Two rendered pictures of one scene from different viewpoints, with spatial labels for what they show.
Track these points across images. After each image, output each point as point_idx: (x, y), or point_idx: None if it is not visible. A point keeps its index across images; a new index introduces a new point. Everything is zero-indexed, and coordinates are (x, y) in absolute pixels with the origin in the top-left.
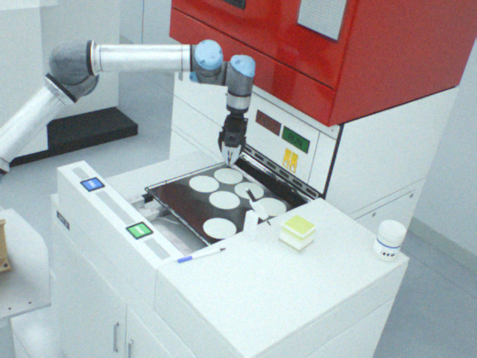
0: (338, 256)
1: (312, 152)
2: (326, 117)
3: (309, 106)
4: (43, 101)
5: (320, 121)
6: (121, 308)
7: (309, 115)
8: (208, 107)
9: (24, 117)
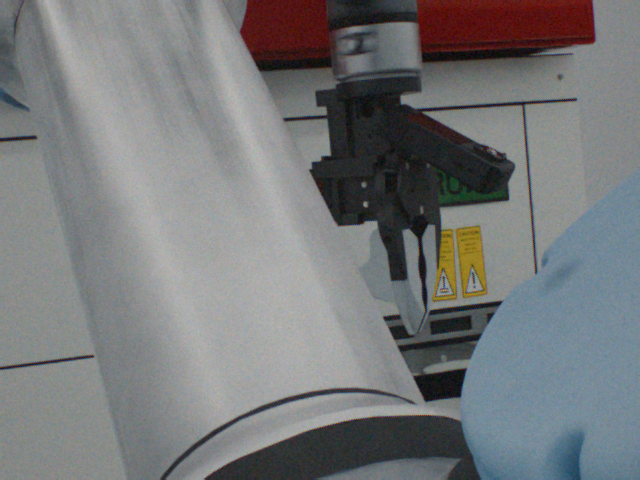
0: None
1: (522, 183)
2: (584, 15)
3: (524, 11)
4: (223, 12)
5: (571, 36)
6: None
7: (529, 43)
8: (1, 318)
9: (264, 110)
